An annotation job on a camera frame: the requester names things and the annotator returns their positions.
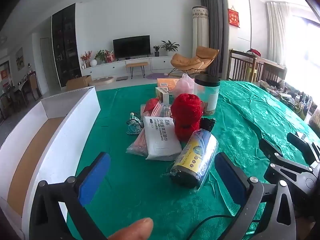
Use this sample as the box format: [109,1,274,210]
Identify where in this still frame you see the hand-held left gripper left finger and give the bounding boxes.
[29,152,111,240]

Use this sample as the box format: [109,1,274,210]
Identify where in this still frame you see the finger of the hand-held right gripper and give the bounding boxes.
[259,138,312,174]
[287,131,320,165]

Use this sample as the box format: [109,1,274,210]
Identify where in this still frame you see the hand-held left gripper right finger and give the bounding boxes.
[214,152,297,240]

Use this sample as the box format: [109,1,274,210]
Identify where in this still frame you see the black trash bag roll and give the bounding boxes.
[169,129,219,189]

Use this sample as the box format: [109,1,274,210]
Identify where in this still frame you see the white cardboard box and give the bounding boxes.
[0,85,101,240]

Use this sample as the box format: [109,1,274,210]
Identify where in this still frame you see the pink face mask bundle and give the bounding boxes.
[126,102,173,157]

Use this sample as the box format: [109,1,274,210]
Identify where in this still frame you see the pink bath pouf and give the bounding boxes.
[174,74,195,98]

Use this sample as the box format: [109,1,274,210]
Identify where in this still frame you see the tan tissue pack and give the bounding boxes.
[155,87,170,105]

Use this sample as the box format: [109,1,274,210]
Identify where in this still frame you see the person's left hand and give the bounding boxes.
[107,217,154,240]

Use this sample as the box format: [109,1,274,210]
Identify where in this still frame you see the green tablecloth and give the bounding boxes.
[66,80,320,240]

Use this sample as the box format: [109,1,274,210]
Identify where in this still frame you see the pile of assorted clutter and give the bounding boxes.
[260,79,320,130]

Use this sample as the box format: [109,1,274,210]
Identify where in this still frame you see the small black object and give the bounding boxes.
[201,117,216,132]

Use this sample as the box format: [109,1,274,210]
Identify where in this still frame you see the teal fabric pouch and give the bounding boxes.
[127,112,144,136]

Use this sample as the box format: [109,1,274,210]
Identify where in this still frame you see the wooden slatted chair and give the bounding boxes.
[229,49,258,82]
[261,62,287,82]

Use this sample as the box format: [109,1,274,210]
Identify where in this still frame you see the white wet wipes pack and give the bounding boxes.
[142,116,182,161]

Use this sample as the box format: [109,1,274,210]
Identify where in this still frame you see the red yarn ball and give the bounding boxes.
[171,93,204,142]

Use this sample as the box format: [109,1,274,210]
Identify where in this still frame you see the clear jar with black lid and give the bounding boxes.
[194,74,221,115]

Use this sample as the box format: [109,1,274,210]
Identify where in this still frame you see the red foil packet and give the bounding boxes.
[143,98,160,113]

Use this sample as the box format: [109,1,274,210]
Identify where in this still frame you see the brown cardboard box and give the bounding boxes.
[65,75,92,92]

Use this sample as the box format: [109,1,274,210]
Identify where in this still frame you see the white sheer curtain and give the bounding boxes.
[266,2,290,67]

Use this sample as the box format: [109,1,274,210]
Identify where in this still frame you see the white television cabinet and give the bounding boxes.
[81,56,175,79]

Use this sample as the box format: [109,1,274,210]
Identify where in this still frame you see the orange flat box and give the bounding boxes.
[157,78,180,92]

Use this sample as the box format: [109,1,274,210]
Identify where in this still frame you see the orange lounge chair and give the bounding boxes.
[168,46,219,76]

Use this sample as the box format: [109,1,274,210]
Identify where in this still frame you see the purple rug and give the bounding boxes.
[146,73,170,80]

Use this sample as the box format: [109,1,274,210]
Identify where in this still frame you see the wooden bench with black legs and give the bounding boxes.
[125,62,149,78]

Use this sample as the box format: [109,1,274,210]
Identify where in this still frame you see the red flowers in vase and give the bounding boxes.
[80,51,93,68]

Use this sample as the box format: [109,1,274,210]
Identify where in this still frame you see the leafy plant with red decorations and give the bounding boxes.
[94,49,110,64]

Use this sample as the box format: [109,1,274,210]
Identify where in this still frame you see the white door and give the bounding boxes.
[40,37,59,94]

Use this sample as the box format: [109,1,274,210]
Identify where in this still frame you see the grey curtain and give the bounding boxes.
[200,0,229,80]

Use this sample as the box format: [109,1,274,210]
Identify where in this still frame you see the black display cabinet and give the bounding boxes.
[52,3,82,87]

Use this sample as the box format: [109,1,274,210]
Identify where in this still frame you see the black television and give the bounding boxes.
[113,35,151,60]

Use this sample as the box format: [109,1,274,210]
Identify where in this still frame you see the covered tower air conditioner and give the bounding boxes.
[192,6,209,55]

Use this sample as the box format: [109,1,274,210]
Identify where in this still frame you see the large potted plant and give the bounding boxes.
[161,40,180,56]

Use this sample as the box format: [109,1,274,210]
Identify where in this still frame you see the black cable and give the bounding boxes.
[192,214,260,240]

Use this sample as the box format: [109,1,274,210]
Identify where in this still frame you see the red wall hanging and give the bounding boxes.
[228,6,240,28]

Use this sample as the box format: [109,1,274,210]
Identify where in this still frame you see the framed wall painting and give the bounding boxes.
[15,47,25,71]

